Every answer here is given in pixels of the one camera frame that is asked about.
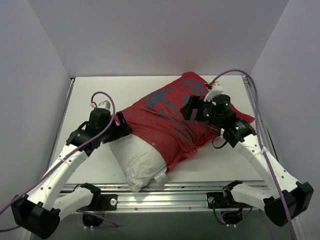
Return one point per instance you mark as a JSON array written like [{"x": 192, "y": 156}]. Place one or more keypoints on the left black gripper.
[{"x": 119, "y": 127}]

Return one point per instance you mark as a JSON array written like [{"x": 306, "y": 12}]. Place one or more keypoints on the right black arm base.
[{"x": 218, "y": 200}]

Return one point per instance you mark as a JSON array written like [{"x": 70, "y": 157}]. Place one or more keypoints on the aluminium mounting rail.
[{"x": 170, "y": 197}]

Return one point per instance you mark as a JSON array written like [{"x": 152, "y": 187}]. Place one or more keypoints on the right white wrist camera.
[{"x": 214, "y": 89}]

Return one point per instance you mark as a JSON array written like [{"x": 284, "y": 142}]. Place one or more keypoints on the white pillow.
[{"x": 140, "y": 162}]

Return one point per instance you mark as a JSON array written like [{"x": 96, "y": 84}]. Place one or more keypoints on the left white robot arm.
[{"x": 40, "y": 210}]

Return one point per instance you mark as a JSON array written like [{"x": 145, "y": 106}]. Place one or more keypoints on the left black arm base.
[{"x": 105, "y": 200}]

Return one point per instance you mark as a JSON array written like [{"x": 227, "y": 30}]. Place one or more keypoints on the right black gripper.
[{"x": 194, "y": 108}]

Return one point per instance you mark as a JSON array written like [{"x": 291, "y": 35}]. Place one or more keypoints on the red printed pillowcase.
[{"x": 156, "y": 119}]

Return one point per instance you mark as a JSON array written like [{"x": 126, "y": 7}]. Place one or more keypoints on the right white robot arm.
[{"x": 286, "y": 197}]

